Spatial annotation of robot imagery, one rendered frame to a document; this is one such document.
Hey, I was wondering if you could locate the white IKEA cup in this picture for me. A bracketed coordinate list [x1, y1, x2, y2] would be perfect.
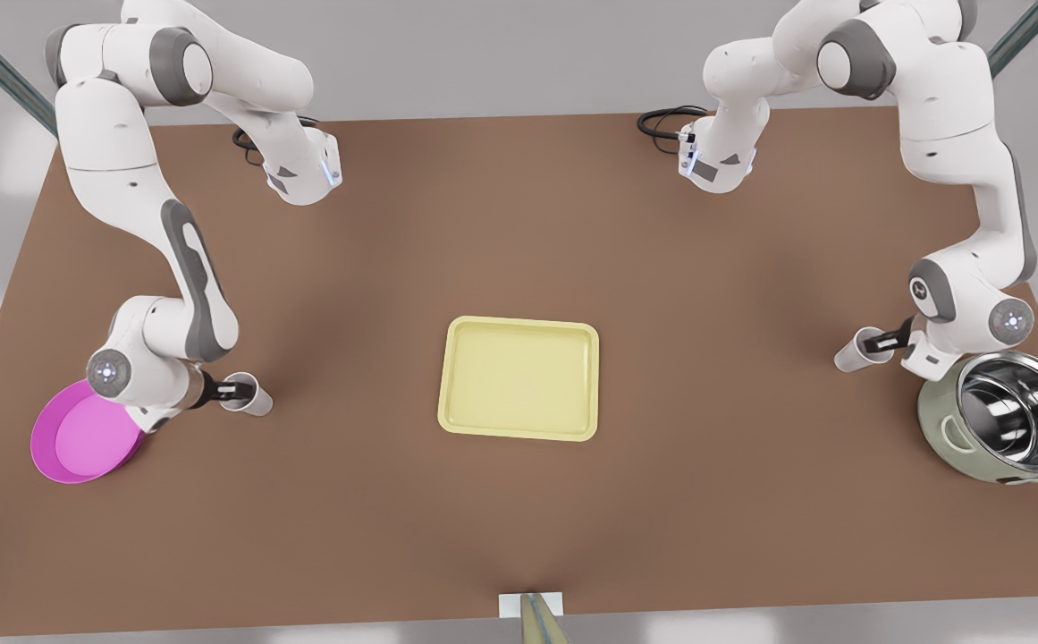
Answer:
[834, 327, 896, 374]
[219, 373, 274, 418]

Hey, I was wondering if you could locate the pale yellow tray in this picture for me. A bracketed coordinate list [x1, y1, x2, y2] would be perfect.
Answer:
[437, 315, 601, 443]

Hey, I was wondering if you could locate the magenta plastic bowl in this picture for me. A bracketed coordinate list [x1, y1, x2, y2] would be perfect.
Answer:
[30, 378, 145, 486]

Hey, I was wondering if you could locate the green pot with steel interior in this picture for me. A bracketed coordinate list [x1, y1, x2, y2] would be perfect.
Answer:
[917, 351, 1038, 487]

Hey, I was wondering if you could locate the black cable loop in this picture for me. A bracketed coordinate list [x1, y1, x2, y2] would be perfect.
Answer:
[637, 106, 712, 141]
[232, 115, 320, 167]

